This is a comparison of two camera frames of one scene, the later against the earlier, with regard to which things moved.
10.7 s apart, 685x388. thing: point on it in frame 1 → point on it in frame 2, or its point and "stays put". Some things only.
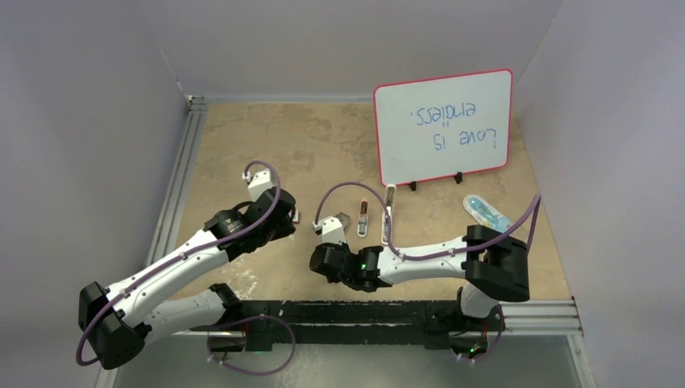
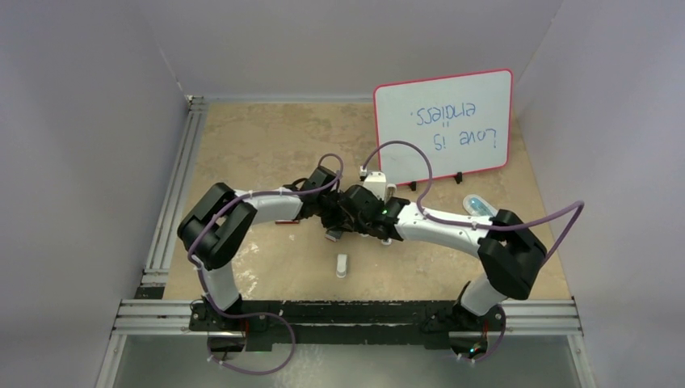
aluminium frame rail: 164,230 stays put
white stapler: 390,193 stays put
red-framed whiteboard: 434,128 stays put
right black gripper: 343,247 → 359,227
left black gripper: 285,229 → 340,221
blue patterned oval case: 485,215 stays put
